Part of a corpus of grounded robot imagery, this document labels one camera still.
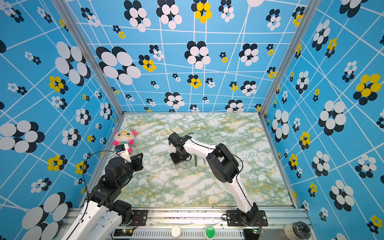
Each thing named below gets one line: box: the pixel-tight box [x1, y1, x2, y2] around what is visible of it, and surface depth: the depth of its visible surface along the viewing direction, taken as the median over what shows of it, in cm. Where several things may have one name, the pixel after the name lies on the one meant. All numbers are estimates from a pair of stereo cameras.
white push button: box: [171, 225, 182, 238], surface depth 65 cm
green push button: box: [204, 226, 216, 240], surface depth 63 cm
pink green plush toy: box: [113, 130, 138, 154], surface depth 99 cm
